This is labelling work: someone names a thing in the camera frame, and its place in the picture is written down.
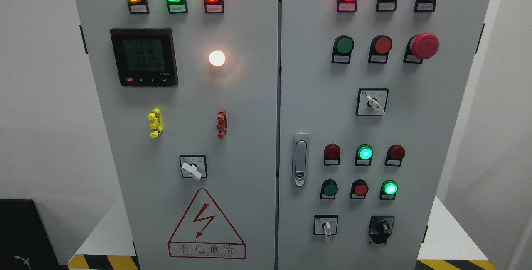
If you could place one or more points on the green push button upper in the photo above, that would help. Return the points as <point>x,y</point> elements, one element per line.
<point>342,49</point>

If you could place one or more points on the black digital power meter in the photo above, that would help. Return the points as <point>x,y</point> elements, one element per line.
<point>145,57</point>

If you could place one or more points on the red push button lower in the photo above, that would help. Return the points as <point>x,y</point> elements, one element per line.
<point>359,189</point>

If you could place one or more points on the red terminal connector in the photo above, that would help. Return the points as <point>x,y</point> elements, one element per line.
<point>222,123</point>

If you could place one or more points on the white selector switch left door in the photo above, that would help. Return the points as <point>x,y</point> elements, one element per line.
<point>193,166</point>

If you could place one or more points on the white selector switch upper right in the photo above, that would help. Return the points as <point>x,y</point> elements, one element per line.
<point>372,101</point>

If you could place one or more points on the grey electrical cabinet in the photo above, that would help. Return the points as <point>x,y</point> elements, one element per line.
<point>278,80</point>

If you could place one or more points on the red push button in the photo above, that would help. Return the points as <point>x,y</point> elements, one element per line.
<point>359,189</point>
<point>379,49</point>

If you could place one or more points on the white glowing lamp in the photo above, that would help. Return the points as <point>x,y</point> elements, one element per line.
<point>217,58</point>

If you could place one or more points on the black box bottom left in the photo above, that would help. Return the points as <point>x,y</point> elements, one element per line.
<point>24,244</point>

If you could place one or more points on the dark red lamp left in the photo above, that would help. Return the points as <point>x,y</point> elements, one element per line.
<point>332,154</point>

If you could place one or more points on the green push button lower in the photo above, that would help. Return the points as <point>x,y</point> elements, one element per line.
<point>329,189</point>

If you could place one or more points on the red emergency stop button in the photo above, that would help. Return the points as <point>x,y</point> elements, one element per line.
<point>420,47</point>

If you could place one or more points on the silver door handle lock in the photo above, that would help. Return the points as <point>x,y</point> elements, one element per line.
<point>299,160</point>

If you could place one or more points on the red push button upper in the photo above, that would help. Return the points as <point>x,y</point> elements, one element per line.
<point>379,49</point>

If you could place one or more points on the green lit lamp middle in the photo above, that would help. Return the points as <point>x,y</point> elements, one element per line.
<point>364,155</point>

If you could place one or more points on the red electric hazard sign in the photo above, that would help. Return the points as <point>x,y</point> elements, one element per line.
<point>204,231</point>

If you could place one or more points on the white platform with hazard stripes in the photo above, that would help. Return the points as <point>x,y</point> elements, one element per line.
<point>446,244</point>

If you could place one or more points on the yellow terminal connector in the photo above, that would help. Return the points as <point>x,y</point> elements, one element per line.
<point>155,123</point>

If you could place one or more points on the green push button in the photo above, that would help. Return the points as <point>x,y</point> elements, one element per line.
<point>342,49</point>
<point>329,189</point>

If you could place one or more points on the small white selector switch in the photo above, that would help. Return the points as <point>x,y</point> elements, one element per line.
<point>325,225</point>

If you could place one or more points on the green illuminated button lower right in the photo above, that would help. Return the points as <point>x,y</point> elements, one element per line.
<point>388,190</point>

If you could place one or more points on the black rotary knob switch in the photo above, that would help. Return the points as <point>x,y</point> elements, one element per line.
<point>381,228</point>

